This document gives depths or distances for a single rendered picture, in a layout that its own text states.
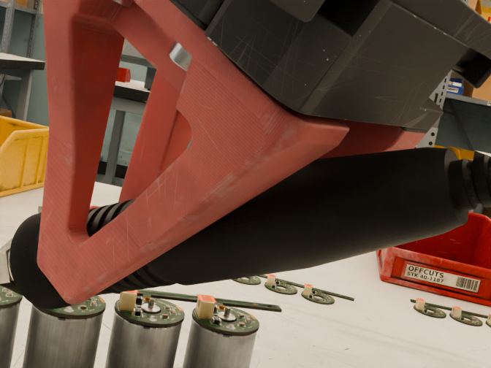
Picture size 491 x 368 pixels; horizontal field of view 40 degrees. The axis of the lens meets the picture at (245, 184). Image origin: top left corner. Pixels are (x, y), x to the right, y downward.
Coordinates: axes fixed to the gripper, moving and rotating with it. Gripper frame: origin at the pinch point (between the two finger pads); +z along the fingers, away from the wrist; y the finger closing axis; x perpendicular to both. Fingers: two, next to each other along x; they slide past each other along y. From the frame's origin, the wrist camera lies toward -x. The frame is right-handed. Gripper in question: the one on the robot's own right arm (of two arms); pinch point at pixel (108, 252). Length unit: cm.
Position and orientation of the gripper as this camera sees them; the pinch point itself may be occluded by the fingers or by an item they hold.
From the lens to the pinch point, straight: 16.7
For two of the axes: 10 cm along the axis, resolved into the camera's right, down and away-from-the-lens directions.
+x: 6.5, 6.6, -3.7
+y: -5.2, 0.3, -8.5
